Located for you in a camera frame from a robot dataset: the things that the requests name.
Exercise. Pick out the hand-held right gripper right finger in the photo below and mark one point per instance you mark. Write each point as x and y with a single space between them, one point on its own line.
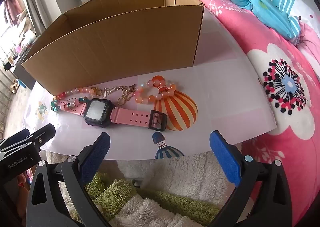
225 157

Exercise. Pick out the grey curtain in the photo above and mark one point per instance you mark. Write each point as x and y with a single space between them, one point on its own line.
37 4

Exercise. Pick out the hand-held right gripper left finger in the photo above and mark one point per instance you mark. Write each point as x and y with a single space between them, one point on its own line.
96 157

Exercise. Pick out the beige slippers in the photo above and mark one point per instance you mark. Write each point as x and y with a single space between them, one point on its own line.
13 88

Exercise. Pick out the pink floral quilt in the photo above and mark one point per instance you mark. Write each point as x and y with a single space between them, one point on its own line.
250 29

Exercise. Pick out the dark low cabinet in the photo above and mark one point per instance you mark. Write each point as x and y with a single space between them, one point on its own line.
23 76

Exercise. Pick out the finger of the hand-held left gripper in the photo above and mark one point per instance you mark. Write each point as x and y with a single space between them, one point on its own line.
15 137
42 134

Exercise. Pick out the hanging brown coat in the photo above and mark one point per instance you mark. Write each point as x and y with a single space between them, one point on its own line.
13 6

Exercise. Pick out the brown cardboard box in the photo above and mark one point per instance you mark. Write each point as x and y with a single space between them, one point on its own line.
112 49

